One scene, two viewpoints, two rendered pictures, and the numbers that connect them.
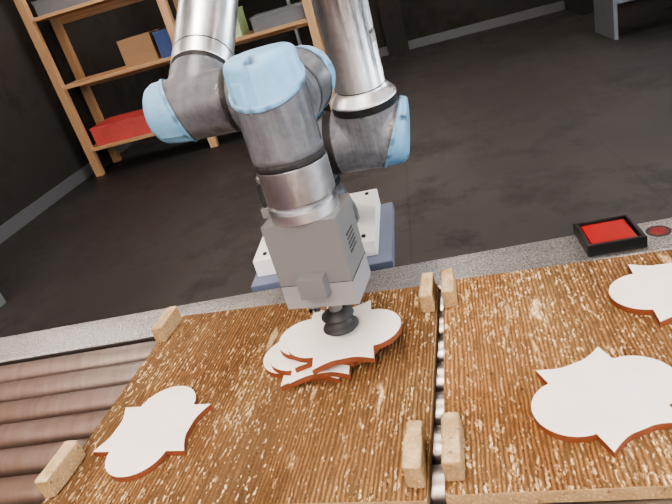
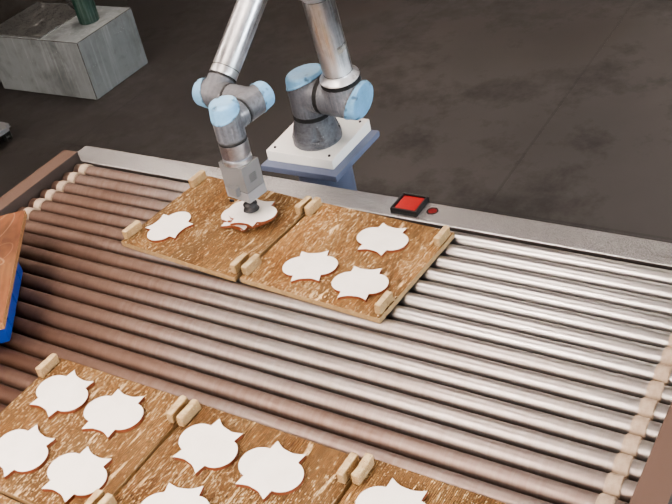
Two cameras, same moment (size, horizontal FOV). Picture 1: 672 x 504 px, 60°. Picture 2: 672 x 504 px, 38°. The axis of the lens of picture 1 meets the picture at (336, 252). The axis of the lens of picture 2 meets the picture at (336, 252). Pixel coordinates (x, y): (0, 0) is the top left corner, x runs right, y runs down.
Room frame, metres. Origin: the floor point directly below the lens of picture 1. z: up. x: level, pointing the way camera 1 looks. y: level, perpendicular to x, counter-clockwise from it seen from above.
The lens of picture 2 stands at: (-1.33, -1.08, 2.33)
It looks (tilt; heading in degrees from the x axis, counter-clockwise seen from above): 35 degrees down; 25
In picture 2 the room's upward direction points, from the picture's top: 13 degrees counter-clockwise
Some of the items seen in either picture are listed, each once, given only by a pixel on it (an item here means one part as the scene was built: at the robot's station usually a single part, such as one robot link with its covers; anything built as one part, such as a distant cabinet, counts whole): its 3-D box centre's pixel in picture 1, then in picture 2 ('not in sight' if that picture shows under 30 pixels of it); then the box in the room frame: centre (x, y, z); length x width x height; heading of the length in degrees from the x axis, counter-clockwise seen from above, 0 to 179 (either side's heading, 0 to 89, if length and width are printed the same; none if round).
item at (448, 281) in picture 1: (448, 287); (313, 206); (0.64, -0.13, 0.95); 0.06 x 0.02 x 0.03; 163
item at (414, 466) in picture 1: (415, 452); (239, 262); (0.39, -0.02, 0.95); 0.06 x 0.02 x 0.03; 162
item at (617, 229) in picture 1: (608, 235); (409, 204); (0.69, -0.37, 0.92); 0.06 x 0.06 x 0.01; 77
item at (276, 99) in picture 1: (274, 106); (228, 120); (0.58, 0.02, 1.24); 0.09 x 0.08 x 0.11; 162
